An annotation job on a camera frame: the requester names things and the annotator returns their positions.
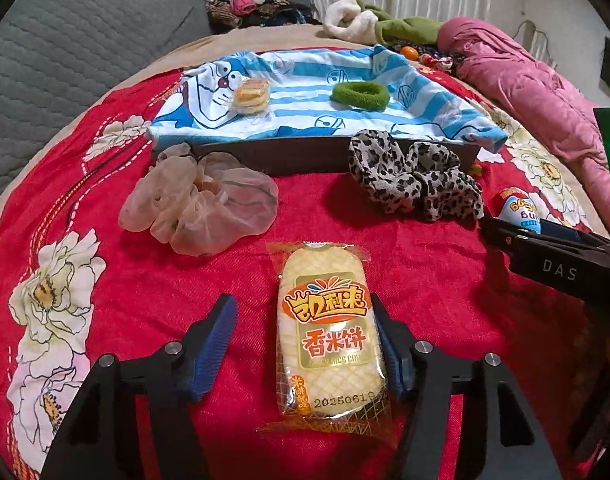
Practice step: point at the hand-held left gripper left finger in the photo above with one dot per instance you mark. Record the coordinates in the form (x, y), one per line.
(212, 350)

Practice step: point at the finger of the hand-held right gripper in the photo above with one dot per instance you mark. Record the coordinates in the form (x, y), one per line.
(505, 235)
(560, 227)

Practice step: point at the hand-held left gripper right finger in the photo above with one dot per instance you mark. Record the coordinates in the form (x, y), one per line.
(394, 375)

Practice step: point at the yellow rice cracker packet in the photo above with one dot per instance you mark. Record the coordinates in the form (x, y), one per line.
(325, 320)
(250, 96)

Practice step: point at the leopard print scrunchie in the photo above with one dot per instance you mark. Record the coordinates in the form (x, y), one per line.
(385, 180)

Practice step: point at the beige sheer scrunchie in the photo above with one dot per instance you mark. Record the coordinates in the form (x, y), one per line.
(210, 210)

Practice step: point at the blue striped cartoon cloth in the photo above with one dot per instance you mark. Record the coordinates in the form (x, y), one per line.
(305, 90)

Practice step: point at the red floral blanket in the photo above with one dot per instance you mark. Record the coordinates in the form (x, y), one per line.
(135, 310)

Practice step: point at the pink quilt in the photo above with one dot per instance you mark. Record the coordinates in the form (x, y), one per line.
(525, 90)

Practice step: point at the pile of wrapped candies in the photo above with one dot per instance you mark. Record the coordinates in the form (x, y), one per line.
(437, 60)

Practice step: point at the orange tangerine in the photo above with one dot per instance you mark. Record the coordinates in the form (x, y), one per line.
(409, 52)

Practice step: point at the green fleece-lined garment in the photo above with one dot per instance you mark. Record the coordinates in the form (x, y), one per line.
(415, 27)

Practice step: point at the grey quilted headboard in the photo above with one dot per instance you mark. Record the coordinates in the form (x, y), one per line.
(60, 60)

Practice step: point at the pile of clothes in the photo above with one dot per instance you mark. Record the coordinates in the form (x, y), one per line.
(245, 0)

